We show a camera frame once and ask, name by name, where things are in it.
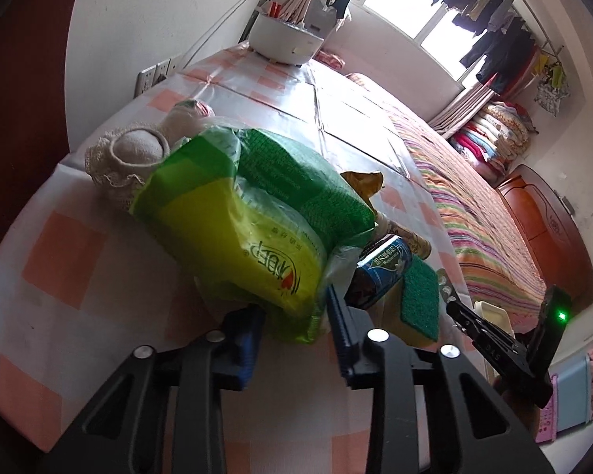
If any row of hanging clothes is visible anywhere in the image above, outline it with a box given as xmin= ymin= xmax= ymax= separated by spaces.
xmin=417 ymin=0 xmax=542 ymax=94

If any white rice cooker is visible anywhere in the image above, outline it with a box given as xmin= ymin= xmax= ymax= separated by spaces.
xmin=248 ymin=12 xmax=325 ymax=67

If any window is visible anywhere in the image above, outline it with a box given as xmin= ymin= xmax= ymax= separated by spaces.
xmin=348 ymin=0 xmax=480 ymax=82

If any white wall socket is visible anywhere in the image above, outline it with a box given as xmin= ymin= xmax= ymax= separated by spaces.
xmin=136 ymin=58 xmax=173 ymax=97

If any red patterned pillow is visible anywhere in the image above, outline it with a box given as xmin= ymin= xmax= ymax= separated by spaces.
xmin=316 ymin=52 xmax=347 ymax=71

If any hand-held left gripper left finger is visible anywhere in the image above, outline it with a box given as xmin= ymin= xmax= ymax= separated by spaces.
xmin=42 ymin=306 xmax=268 ymax=474

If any stack of folded quilts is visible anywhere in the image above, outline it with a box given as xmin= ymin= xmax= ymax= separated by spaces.
xmin=449 ymin=101 xmax=537 ymax=173

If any orange peel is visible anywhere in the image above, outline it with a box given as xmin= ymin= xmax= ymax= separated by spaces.
xmin=340 ymin=170 xmax=383 ymax=208

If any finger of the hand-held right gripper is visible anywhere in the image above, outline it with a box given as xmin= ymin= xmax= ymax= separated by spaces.
xmin=437 ymin=269 xmax=519 ymax=356

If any wooden headboard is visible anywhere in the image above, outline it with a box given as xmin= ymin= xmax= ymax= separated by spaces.
xmin=497 ymin=164 xmax=593 ymax=317

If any green yellow scouring sponge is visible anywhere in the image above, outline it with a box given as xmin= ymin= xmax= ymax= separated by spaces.
xmin=383 ymin=257 xmax=443 ymax=349

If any patterned hanging bag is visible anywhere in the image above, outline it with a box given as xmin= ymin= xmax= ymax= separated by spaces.
xmin=534 ymin=59 xmax=571 ymax=117

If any green yellow plastic package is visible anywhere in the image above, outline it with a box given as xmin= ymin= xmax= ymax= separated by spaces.
xmin=128 ymin=126 xmax=379 ymax=344

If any brown bottle with blue label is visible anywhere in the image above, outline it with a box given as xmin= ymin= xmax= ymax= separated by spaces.
xmin=346 ymin=235 xmax=413 ymax=309

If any bed with striped sheet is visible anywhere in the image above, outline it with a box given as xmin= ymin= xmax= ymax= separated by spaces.
xmin=346 ymin=73 xmax=547 ymax=334

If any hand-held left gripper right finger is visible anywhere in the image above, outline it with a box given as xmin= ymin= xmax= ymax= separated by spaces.
xmin=326 ymin=284 xmax=557 ymax=474

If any printed tube with white cap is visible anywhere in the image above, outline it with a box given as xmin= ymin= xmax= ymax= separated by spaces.
xmin=376 ymin=212 xmax=433 ymax=260

